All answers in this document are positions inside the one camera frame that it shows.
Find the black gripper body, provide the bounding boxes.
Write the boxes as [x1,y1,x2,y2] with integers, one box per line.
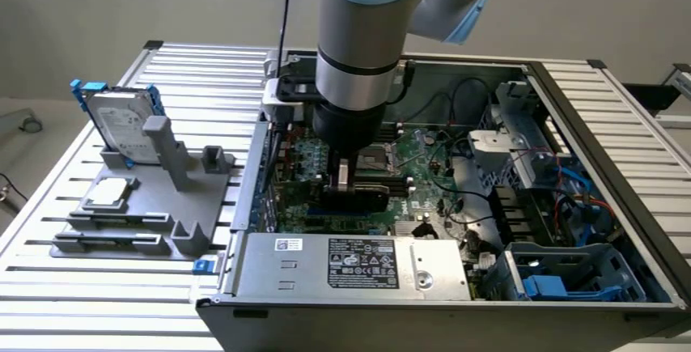
[312,102,388,163]

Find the black gpu card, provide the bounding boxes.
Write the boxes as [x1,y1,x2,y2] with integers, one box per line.
[323,180,392,214]

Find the cpu socket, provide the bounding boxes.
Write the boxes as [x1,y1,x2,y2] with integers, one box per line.
[361,143,407,176]

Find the green motherboard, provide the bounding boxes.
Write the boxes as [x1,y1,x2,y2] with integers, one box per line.
[268,120,512,301]

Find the silver heat sink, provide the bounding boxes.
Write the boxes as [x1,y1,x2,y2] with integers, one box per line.
[393,221,433,239]

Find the silver power supply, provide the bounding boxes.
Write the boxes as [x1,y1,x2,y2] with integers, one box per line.
[228,231,477,303]

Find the grey parts rack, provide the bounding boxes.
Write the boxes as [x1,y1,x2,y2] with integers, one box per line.
[48,116,237,263]

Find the silver disk bay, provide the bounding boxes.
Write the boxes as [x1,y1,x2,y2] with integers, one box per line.
[467,80,560,180]

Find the black open pc case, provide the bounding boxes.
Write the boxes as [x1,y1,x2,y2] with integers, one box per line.
[195,49,691,352]

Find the green ram stick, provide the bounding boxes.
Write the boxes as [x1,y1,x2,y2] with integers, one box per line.
[80,215,161,224]

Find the silver cpu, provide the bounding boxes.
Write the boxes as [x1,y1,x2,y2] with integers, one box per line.
[84,178,135,208]

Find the silver hard disk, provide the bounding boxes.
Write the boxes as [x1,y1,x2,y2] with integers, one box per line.
[85,91,159,163]

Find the blue disk carrier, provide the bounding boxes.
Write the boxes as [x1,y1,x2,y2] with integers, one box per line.
[517,274,569,301]

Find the grey disk bay cage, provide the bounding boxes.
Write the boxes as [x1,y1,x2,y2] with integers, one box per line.
[501,241,649,303]

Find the grey caster wheel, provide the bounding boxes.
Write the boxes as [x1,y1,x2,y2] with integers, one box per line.
[20,111,42,133]

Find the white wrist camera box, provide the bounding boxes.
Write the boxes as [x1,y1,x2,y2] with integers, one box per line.
[261,77,320,109]

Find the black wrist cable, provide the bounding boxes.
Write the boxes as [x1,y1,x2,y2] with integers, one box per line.
[384,59,417,106]

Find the black case wire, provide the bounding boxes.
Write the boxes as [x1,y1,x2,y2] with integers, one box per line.
[437,165,501,223]

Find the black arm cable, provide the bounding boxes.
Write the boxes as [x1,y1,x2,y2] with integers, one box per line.
[276,0,293,62]

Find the blue wire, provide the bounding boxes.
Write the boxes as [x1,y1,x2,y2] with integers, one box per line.
[553,153,605,244]

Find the orange wire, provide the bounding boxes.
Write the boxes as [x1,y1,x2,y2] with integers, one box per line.
[575,193,616,223]

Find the blue hard disk frame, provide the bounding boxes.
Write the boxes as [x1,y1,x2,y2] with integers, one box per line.
[69,78,167,170]

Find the black floor cable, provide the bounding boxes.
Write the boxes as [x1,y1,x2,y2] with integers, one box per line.
[0,172,24,218]

